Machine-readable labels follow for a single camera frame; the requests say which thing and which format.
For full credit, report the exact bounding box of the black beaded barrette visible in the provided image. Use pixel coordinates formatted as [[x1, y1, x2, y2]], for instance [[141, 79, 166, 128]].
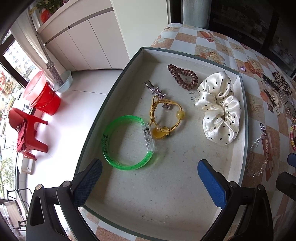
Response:
[[262, 75, 278, 90]]

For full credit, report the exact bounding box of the potted plant red pot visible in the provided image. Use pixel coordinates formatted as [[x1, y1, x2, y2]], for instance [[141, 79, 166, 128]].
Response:
[[29, 0, 64, 23]]

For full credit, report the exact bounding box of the brown spiral hair tie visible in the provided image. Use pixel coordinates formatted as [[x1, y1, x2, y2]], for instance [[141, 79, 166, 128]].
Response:
[[167, 64, 199, 91]]

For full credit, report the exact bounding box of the green plastic bangle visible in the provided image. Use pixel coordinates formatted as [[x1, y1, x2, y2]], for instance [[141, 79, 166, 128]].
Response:
[[101, 115, 154, 171]]

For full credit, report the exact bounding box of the checkered floral tablecloth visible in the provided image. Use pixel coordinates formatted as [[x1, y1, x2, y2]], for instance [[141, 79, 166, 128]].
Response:
[[81, 24, 295, 240]]

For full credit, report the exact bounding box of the clear crystal bead chain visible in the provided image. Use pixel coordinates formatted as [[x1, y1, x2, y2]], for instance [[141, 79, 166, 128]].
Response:
[[246, 122, 270, 178]]

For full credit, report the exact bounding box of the silver rhinestone hair clip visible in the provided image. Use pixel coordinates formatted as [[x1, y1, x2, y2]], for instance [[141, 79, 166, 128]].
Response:
[[145, 80, 171, 110]]

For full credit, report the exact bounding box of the leopard print scrunchie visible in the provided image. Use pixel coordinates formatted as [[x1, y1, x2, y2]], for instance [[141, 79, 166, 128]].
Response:
[[273, 72, 292, 96]]

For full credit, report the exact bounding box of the light blue basin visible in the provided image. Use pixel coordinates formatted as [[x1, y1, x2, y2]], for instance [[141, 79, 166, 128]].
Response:
[[53, 70, 73, 93]]

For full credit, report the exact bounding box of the red plastic bucket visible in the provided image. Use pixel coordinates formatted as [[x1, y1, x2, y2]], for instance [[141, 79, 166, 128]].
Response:
[[23, 70, 61, 115]]

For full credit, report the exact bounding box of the multicolour spiral hair tie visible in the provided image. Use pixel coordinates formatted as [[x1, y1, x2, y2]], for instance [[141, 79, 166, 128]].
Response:
[[289, 123, 296, 152]]

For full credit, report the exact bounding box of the yellow bead hair tie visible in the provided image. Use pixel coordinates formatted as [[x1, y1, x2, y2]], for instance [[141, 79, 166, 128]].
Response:
[[149, 95, 186, 141]]

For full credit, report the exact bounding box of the cream polka dot scrunchie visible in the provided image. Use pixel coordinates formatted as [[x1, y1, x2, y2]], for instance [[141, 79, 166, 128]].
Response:
[[195, 71, 242, 146]]

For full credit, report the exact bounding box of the white low cabinet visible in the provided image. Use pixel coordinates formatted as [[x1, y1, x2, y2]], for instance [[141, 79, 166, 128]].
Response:
[[38, 1, 130, 71]]

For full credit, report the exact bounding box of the grey shallow tray box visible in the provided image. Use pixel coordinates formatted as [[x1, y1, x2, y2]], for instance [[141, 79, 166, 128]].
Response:
[[76, 47, 248, 240]]

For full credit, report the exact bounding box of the black bow hair clip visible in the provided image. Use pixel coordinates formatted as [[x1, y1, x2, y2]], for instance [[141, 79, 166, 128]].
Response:
[[263, 89, 276, 108]]

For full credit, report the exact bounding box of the clear large claw clip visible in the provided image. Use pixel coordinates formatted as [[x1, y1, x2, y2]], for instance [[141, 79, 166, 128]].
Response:
[[277, 89, 295, 118]]

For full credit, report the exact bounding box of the red plastic chair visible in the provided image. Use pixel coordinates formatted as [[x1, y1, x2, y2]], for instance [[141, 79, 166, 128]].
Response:
[[8, 108, 48, 161]]

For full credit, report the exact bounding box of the beige hair clip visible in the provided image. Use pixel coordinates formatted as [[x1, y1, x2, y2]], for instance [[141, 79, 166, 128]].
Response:
[[271, 93, 281, 115]]

